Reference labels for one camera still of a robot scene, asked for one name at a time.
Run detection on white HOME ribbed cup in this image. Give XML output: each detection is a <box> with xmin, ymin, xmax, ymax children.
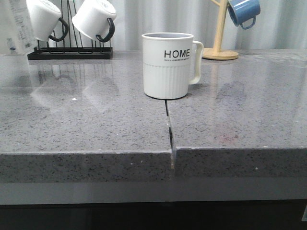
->
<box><xmin>142</xmin><ymin>33</ymin><xmax>204</xmax><ymax>100</ymax></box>

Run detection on white milk carton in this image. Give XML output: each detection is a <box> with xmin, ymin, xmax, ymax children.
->
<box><xmin>0</xmin><ymin>0</ymin><xmax>37</xmax><ymax>55</ymax></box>

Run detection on wooden mug tree stand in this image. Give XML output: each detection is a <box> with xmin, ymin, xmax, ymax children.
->
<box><xmin>202</xmin><ymin>0</ymin><xmax>238</xmax><ymax>61</ymax></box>

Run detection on blue enamel mug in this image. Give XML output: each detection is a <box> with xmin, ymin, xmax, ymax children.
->
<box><xmin>227</xmin><ymin>0</ymin><xmax>260</xmax><ymax>30</ymax></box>

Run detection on black wire mug rack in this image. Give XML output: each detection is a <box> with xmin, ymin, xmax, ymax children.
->
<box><xmin>28</xmin><ymin>0</ymin><xmax>113</xmax><ymax>60</ymax></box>

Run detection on white mug black handle left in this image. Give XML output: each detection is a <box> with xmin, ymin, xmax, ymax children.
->
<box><xmin>26</xmin><ymin>0</ymin><xmax>69</xmax><ymax>42</ymax></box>

